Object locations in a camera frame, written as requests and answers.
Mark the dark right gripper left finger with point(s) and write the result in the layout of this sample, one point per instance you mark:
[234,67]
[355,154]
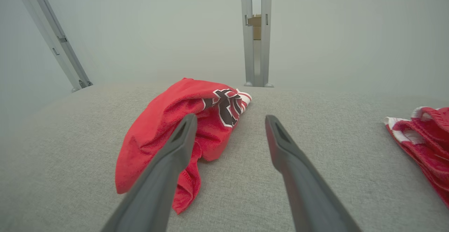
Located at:
[158,183]

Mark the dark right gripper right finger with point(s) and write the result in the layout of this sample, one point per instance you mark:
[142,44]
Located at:
[301,186]

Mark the red jersey with black number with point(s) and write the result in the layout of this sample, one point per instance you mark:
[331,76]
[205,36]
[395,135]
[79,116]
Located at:
[158,119]

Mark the red shorts with white stripe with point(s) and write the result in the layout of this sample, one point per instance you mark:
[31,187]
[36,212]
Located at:
[431,144]

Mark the brown cardboard box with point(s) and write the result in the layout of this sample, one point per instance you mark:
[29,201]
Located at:
[256,26]

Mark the grey metal partition post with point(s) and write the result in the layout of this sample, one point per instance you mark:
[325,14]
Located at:
[248,49]
[52,35]

